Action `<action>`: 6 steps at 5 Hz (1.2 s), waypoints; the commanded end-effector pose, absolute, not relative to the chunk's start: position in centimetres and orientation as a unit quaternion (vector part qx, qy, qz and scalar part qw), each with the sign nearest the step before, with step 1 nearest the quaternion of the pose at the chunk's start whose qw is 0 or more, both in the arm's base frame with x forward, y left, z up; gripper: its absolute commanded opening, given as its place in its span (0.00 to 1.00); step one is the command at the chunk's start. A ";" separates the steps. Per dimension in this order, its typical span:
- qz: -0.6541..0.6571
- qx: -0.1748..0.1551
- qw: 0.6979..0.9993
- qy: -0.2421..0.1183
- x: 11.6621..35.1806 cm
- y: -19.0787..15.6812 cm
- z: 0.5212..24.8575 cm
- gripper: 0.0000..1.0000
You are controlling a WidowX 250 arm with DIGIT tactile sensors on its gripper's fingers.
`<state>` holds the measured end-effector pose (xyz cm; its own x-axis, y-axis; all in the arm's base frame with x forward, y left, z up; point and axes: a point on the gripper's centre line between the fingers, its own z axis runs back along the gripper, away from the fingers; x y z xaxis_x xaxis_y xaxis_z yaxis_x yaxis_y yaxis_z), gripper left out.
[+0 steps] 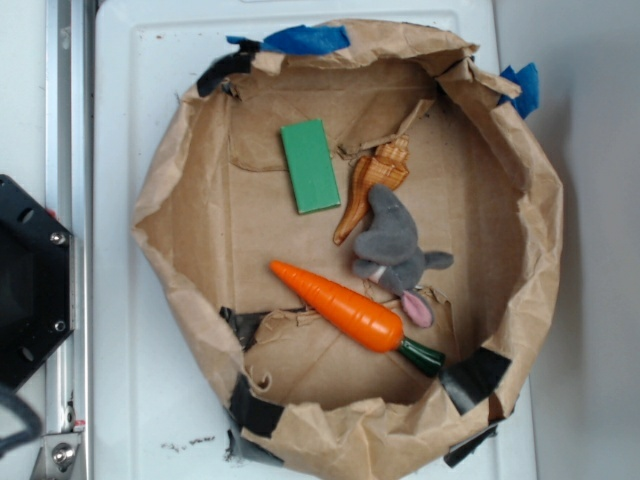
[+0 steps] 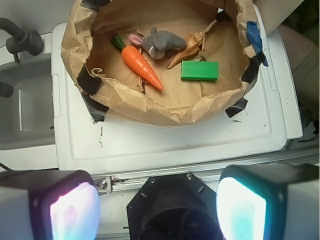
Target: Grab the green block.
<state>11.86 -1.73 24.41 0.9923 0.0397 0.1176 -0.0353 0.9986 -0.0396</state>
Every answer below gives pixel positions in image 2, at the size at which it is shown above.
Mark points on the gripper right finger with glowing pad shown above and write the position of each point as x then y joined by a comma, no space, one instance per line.
269,202

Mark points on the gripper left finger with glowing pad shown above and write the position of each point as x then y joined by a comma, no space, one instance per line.
48,205

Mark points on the green rectangular block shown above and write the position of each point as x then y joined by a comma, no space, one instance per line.
199,70

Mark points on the white toy sink basin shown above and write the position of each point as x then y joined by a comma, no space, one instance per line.
27,135

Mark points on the white plastic bin lid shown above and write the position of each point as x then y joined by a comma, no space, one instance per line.
270,118

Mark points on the crumpled brown paper liner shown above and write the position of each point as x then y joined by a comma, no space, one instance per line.
99,72

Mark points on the dark grey toy faucet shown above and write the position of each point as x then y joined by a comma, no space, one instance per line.
21,39

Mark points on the brown conch shell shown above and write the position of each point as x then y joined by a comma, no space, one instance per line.
194,44

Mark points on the orange plastic carrot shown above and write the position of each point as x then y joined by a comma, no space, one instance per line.
135,60

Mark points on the blue tape piece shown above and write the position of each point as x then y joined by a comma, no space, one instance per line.
254,36

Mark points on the grey plush bunny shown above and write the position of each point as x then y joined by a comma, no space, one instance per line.
158,43

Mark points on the aluminium frame rail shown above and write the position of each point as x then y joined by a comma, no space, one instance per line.
208,171

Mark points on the silver corner bracket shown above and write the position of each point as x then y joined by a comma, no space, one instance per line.
104,184

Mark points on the black octagonal mount plate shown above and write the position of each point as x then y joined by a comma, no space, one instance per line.
174,207

